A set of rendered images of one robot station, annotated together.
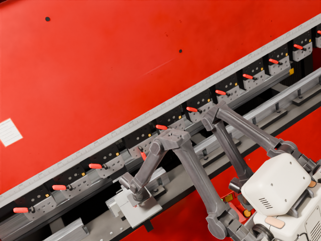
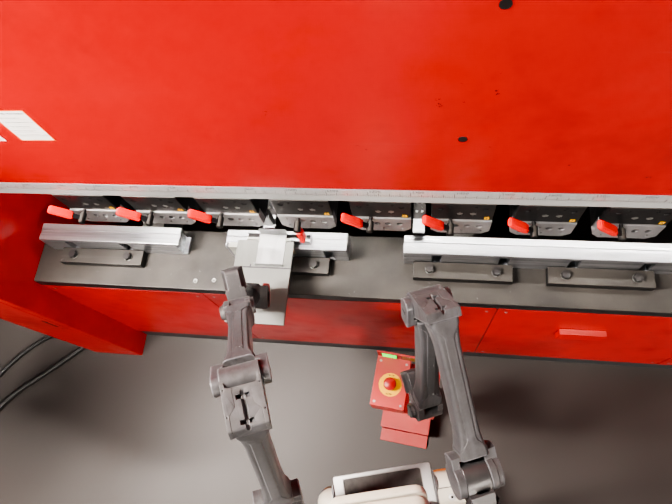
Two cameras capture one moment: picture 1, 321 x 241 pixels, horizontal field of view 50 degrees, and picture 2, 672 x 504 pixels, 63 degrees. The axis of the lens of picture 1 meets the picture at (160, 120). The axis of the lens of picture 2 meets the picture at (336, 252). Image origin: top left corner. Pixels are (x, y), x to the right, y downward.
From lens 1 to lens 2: 1.11 m
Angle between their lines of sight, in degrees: 42
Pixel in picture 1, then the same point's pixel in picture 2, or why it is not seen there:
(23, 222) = not seen: hidden behind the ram
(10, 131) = (27, 126)
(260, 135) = (459, 425)
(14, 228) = not seen: hidden behind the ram
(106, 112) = (239, 163)
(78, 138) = (172, 173)
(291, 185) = not seen: outside the picture
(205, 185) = (263, 480)
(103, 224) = (214, 253)
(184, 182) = (367, 281)
